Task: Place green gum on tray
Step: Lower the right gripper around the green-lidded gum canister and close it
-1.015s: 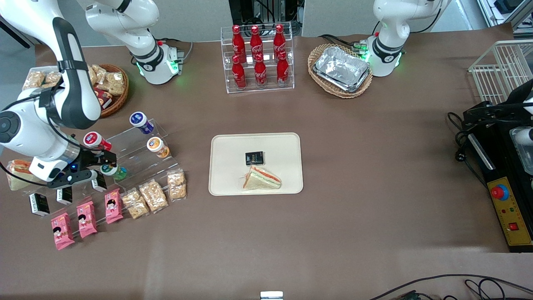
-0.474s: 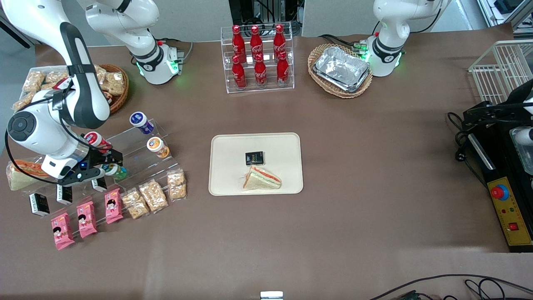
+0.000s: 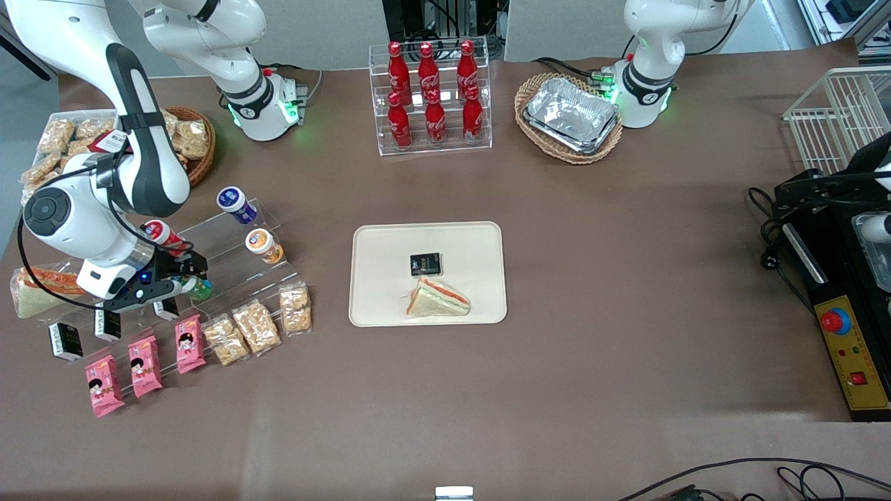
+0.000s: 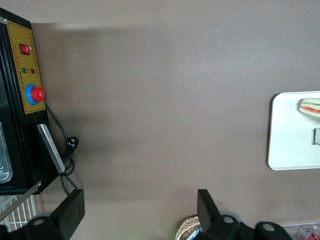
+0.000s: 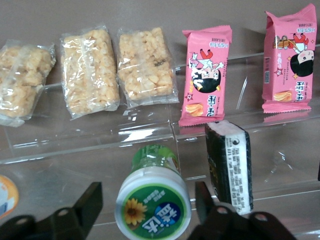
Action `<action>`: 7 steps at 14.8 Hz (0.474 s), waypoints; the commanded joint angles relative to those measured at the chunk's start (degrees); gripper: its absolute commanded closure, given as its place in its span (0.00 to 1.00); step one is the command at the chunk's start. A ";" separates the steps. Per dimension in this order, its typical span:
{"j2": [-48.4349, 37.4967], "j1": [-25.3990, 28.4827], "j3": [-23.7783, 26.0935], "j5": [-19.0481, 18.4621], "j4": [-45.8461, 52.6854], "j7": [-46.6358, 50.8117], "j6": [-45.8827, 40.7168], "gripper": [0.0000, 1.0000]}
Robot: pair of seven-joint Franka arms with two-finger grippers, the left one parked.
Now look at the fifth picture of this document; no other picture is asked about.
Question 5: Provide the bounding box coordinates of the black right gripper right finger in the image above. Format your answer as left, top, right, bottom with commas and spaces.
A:
187, 181, 298, 240

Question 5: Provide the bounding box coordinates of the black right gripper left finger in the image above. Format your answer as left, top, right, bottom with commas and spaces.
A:
0, 181, 104, 240

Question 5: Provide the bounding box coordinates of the green gum bottle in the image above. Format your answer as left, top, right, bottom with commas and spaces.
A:
114, 144, 193, 240

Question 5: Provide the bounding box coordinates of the orange gum bottle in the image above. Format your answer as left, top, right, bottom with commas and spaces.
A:
0, 174, 20, 221

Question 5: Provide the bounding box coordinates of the black and white small box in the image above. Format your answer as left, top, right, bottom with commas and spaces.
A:
204, 119, 255, 216

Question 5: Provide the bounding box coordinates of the clear acrylic stepped display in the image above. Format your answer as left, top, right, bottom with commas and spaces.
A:
0, 44, 320, 240

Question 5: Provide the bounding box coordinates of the clear wrapped rice crisp bar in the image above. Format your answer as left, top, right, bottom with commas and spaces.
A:
0, 39, 56, 128
116, 26, 180, 110
59, 23, 121, 120

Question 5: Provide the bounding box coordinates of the pink cartoon snack pack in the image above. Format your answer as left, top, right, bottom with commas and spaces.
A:
178, 24, 233, 128
261, 3, 318, 114

